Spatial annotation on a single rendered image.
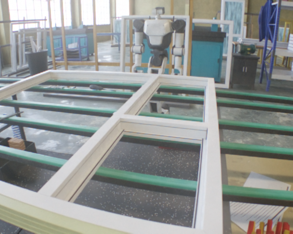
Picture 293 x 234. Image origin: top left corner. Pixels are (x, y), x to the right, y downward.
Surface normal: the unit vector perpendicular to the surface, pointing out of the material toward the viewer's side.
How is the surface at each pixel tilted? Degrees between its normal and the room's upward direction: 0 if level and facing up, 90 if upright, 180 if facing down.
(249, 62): 90
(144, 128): 90
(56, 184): 0
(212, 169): 0
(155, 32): 90
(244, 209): 0
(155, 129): 90
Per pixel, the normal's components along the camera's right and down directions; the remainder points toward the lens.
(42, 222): -0.25, 0.38
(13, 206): 0.00, -0.92
